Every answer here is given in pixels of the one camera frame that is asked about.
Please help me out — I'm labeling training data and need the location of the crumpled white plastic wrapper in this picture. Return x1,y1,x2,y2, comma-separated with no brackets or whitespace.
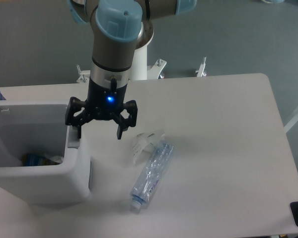
132,129,165,165

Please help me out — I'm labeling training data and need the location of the blue trash inside can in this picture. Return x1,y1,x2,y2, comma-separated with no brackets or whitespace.
22,153,47,167

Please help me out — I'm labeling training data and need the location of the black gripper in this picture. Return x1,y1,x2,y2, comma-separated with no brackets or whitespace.
65,79,138,140

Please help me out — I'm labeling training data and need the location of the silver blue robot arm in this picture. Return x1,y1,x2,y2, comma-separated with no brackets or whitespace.
65,0,197,139

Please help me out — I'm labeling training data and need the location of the white pedestal base frame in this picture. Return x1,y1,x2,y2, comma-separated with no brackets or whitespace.
76,57,207,83

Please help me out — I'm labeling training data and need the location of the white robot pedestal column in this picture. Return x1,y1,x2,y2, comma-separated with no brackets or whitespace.
130,20,154,81

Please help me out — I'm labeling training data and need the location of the white plastic trash can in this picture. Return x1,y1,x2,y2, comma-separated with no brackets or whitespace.
0,100,91,205

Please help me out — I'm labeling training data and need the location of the crushed clear plastic bottle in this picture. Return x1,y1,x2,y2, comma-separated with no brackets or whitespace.
130,140,174,211

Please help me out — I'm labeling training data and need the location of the crumpled paper inside can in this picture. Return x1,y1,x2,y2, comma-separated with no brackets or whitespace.
44,154,64,165

